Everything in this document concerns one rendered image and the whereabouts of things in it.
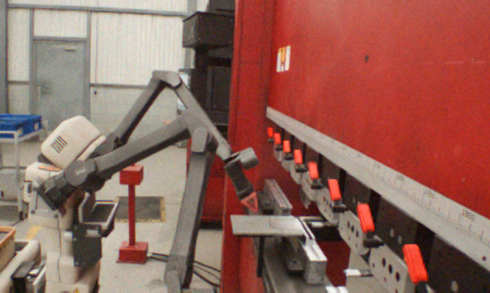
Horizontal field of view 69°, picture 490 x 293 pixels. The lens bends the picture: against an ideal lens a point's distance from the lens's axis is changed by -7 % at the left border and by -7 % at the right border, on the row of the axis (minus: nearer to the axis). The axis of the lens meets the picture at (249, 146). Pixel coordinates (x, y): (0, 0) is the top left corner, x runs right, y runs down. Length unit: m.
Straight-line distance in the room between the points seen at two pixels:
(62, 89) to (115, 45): 1.46
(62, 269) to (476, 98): 1.34
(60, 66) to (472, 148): 8.55
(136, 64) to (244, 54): 6.38
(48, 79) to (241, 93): 6.98
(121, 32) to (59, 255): 7.37
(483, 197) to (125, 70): 8.25
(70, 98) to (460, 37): 8.45
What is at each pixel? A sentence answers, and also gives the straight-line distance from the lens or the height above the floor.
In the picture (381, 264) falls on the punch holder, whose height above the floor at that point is 1.21.
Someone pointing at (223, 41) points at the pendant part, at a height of 1.78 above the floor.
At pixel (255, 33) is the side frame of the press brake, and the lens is 2.28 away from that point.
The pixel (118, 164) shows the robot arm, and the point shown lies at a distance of 1.16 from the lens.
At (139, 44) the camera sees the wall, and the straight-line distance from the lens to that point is 8.54.
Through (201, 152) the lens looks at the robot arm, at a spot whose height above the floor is 1.35.
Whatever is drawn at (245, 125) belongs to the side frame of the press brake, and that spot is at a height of 1.28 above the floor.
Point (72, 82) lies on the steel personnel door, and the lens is 8.76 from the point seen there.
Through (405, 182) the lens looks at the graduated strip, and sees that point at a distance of 0.73.
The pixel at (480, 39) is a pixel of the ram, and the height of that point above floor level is 1.63.
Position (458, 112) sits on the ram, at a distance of 0.61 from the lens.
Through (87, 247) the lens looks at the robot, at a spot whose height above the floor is 0.96.
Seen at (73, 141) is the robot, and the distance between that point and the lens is 1.34.
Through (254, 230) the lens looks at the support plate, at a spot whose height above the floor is 1.00.
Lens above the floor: 1.55
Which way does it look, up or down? 10 degrees down
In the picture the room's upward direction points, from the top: 4 degrees clockwise
